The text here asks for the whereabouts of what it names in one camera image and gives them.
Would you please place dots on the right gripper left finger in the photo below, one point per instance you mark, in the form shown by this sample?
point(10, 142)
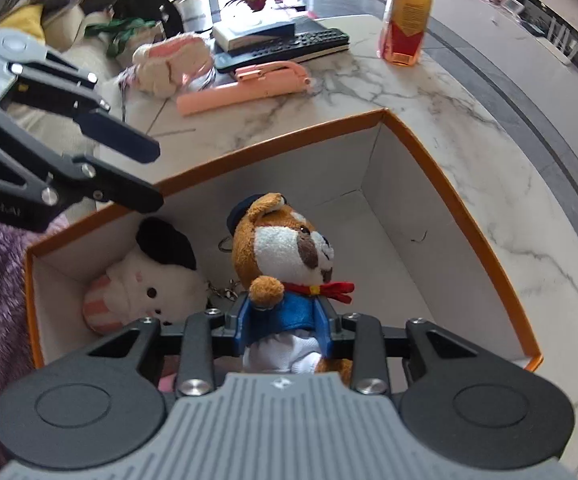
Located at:
point(207, 336)

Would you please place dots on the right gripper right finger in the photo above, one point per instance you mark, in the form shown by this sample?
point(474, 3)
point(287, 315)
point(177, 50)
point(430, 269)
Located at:
point(354, 343)

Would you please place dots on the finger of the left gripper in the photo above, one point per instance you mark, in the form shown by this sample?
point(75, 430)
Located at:
point(106, 183)
point(107, 130)

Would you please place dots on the white pink-striped plush toy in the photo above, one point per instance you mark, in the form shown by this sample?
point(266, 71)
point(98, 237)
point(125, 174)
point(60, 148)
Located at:
point(158, 278)

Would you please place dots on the brown raccoon sailor plush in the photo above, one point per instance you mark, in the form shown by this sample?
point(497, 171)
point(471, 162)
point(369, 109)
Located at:
point(285, 266)

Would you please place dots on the pink white plush pouch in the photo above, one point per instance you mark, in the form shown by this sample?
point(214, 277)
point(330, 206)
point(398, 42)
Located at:
point(165, 67)

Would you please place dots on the orange cardboard storage box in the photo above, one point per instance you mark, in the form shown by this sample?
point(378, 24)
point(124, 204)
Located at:
point(400, 232)

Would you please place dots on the white book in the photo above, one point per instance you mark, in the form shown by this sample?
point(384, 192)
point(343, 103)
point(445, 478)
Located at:
point(241, 31)

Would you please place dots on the pink folding comb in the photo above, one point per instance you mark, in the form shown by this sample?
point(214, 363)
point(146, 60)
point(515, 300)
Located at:
point(252, 83)

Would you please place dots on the black keyboard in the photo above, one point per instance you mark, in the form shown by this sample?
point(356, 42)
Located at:
point(298, 49)

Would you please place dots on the orange juice bottle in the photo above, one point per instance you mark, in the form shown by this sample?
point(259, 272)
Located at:
point(404, 25)

